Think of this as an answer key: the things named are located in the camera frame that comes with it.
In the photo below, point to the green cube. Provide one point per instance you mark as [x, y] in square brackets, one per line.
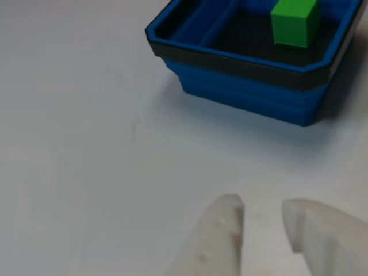
[290, 26]

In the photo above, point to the blue square box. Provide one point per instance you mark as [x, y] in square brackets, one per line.
[244, 92]

